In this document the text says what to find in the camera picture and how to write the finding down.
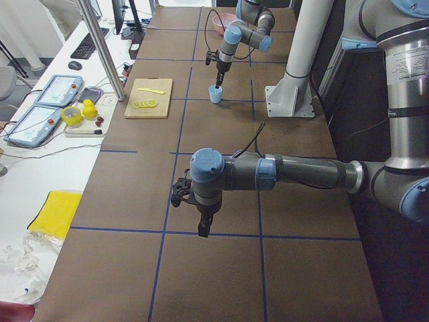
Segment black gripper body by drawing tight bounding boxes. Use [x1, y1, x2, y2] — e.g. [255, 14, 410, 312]
[217, 60, 230, 72]
[196, 205, 221, 221]

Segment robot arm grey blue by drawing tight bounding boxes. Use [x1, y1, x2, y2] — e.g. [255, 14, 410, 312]
[211, 1, 275, 89]
[175, 1, 428, 237]

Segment light blue plastic cup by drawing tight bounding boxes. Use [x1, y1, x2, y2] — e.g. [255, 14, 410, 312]
[208, 85, 223, 104]

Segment pink bowl with ice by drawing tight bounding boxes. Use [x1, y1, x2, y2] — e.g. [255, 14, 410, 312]
[212, 13, 237, 36]

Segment red strawberries on desk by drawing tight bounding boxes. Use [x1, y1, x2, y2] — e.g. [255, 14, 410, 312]
[95, 116, 104, 127]

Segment yellow plastic knife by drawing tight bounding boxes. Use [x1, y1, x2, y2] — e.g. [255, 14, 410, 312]
[137, 87, 166, 95]

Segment wooden cutting board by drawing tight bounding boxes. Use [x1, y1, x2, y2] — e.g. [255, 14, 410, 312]
[124, 78, 173, 119]

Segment white pillar with base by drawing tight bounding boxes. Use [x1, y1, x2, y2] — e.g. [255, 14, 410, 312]
[265, 0, 334, 118]

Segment lemon slices row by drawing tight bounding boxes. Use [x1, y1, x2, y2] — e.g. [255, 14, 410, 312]
[132, 99, 158, 109]

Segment black monitor stand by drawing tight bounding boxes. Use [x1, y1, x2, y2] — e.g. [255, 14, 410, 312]
[111, 0, 145, 38]

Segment white tray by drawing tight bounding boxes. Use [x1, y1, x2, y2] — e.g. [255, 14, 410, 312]
[63, 95, 117, 137]

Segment yellow lemon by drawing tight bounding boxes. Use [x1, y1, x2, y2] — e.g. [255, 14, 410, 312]
[82, 105, 98, 119]
[82, 99, 95, 107]

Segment black keyboard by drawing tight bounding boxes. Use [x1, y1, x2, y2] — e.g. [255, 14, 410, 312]
[70, 34, 96, 60]

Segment black computer mouse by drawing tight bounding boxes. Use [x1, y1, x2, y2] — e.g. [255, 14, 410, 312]
[68, 60, 82, 70]

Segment yellow cloth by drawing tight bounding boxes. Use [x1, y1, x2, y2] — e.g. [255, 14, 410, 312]
[27, 191, 82, 240]

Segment yellow tape roll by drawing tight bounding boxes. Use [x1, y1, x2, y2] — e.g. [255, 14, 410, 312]
[61, 107, 84, 126]

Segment upper teach pendant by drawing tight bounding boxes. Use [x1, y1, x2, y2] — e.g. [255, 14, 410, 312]
[36, 74, 83, 107]

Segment teach pendant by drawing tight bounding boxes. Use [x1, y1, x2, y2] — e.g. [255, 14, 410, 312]
[36, 74, 83, 107]
[3, 104, 63, 148]

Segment clear plastic bags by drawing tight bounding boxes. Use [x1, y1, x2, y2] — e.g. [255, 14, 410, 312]
[1, 232, 64, 305]

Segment lower teach pendant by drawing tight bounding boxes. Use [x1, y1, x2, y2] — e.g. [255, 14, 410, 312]
[3, 104, 63, 148]

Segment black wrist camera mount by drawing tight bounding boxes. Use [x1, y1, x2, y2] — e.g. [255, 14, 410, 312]
[170, 168, 196, 207]
[205, 50, 219, 66]

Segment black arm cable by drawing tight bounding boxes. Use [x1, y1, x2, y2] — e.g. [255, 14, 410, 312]
[204, 9, 255, 61]
[233, 122, 267, 160]

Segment aluminium frame post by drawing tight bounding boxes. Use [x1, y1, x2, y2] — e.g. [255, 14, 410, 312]
[76, 0, 126, 102]

